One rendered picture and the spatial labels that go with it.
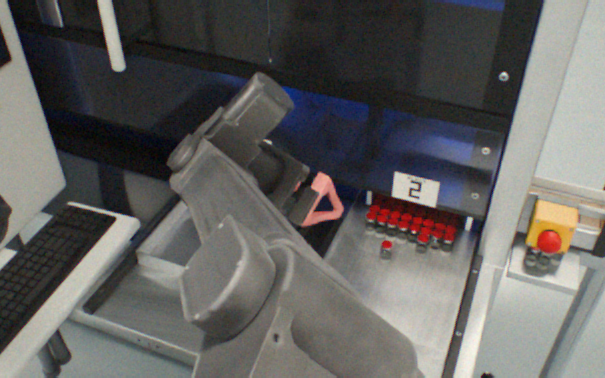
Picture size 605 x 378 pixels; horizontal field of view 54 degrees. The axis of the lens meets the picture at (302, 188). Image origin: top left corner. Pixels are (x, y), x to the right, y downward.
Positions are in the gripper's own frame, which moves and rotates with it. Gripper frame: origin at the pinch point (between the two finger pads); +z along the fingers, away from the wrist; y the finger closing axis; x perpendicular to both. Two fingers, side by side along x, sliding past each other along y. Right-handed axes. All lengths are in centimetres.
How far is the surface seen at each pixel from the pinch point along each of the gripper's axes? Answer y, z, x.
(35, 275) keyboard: 56, -3, 44
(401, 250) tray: 13.3, 41.8, 2.8
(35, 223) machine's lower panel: 112, 15, 51
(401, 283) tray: 7.1, 38.3, 7.8
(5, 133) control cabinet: 73, -16, 22
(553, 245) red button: -11.1, 45.7, -11.7
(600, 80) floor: 118, 276, -128
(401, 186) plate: 14.1, 32.8, -8.2
